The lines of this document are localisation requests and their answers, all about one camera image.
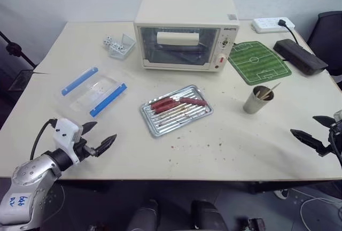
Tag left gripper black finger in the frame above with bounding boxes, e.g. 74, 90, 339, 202
94, 134, 118, 158
81, 121, 98, 136

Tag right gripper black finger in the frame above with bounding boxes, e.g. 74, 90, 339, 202
313, 115, 335, 128
290, 128, 329, 157

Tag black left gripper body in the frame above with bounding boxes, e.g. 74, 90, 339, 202
71, 137, 97, 164

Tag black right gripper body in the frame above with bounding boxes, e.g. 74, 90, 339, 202
327, 122, 342, 166

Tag clear box with blue clips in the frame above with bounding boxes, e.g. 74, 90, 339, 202
54, 65, 128, 118

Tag black and white shoe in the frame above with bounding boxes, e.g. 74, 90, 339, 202
273, 188, 291, 199

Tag stainless steel cup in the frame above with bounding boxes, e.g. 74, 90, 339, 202
243, 85, 275, 115

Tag black rectangular power box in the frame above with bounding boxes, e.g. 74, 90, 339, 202
273, 38, 329, 76

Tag silver ribbed baking tray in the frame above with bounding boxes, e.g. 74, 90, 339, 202
139, 84, 214, 138

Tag red sausage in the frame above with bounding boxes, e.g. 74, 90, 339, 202
179, 97, 208, 107
153, 102, 181, 114
150, 97, 175, 109

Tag dark rounded shape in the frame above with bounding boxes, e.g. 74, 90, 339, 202
190, 199, 223, 231
130, 199, 159, 231

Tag small clear plastic container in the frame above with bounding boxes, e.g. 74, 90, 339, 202
108, 33, 137, 61

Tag green football pitch mat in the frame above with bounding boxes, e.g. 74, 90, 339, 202
227, 41, 293, 86

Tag black office chair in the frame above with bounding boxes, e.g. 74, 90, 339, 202
306, 11, 342, 77

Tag black tripod stand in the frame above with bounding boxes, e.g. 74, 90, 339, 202
0, 30, 37, 68

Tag white power strip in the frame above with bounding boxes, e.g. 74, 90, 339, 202
251, 17, 296, 34

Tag cream toaster oven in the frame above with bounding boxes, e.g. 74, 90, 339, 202
134, 0, 240, 73

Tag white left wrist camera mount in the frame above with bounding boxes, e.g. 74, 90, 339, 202
52, 118, 84, 147

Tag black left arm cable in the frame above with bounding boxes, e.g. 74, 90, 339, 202
30, 118, 58, 161

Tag white floor cable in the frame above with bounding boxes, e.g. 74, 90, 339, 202
299, 197, 342, 231

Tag black plug with cable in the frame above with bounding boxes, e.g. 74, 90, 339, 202
277, 19, 300, 45

